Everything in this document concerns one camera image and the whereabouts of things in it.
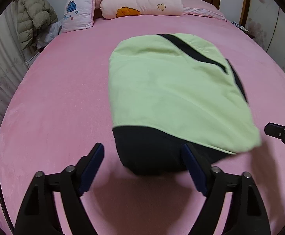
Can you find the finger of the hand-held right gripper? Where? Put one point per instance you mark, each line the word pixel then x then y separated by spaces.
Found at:
pixel 275 130

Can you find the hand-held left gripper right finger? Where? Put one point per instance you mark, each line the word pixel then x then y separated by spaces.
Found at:
pixel 193 169

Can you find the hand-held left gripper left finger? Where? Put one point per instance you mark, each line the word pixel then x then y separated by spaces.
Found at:
pixel 91 169

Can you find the green and black hooded jacket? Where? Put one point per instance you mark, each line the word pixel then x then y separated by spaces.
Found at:
pixel 169 90

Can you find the grey clothes pile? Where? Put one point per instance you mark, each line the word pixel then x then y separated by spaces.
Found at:
pixel 49 33

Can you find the bed with pink sheet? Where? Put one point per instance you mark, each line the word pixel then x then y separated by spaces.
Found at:
pixel 59 90

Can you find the floral wardrobe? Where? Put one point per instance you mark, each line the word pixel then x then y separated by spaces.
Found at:
pixel 272 29

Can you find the pink pillow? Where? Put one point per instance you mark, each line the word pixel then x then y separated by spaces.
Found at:
pixel 206 7

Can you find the white cushion with blue print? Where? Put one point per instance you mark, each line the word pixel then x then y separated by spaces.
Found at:
pixel 78 14

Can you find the beige puffer jacket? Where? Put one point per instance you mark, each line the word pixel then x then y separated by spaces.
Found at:
pixel 34 12

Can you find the pink folded quilt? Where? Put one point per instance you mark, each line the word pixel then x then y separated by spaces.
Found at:
pixel 142 5

